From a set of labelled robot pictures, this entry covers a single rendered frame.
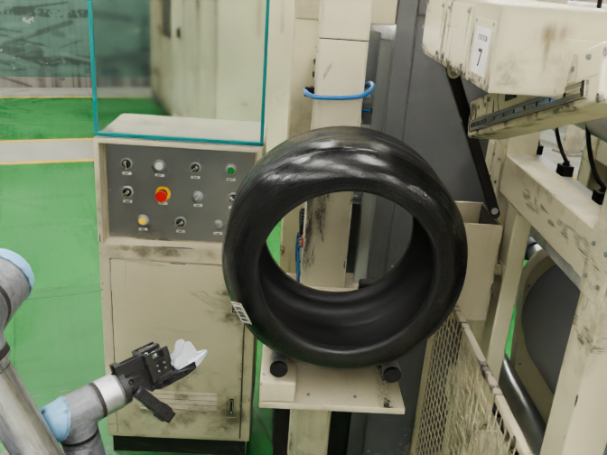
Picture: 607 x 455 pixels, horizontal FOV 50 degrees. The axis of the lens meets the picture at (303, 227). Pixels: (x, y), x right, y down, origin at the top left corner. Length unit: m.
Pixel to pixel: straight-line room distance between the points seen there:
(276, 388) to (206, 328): 0.80
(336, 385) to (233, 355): 0.77
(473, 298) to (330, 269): 0.42
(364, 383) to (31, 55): 9.06
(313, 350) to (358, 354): 0.11
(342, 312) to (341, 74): 0.65
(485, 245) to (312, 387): 0.62
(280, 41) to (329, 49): 3.20
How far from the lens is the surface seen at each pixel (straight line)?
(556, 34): 1.18
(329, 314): 1.81
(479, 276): 1.90
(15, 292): 1.25
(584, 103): 1.14
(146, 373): 1.42
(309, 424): 2.19
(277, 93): 4.97
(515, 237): 1.90
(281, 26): 4.91
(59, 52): 10.37
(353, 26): 1.73
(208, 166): 2.21
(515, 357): 2.41
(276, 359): 1.62
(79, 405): 1.36
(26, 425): 1.24
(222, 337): 2.41
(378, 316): 1.80
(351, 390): 1.74
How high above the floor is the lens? 1.80
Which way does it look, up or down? 21 degrees down
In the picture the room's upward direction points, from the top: 4 degrees clockwise
